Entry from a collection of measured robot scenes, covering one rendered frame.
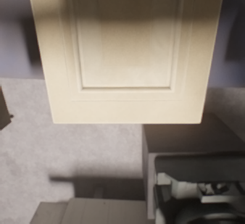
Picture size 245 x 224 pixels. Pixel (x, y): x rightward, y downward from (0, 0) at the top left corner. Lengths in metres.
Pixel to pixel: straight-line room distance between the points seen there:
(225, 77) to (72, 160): 1.67
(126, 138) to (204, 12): 1.42
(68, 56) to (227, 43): 0.25
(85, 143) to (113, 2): 1.51
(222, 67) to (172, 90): 0.09
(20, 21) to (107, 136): 1.38
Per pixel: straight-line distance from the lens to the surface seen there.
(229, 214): 1.07
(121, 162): 1.78
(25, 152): 1.97
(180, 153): 1.11
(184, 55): 0.28
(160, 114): 0.30
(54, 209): 1.79
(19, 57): 0.33
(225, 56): 0.33
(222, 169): 1.11
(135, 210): 1.69
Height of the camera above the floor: 1.32
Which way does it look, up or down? 68 degrees down
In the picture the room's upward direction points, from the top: 177 degrees counter-clockwise
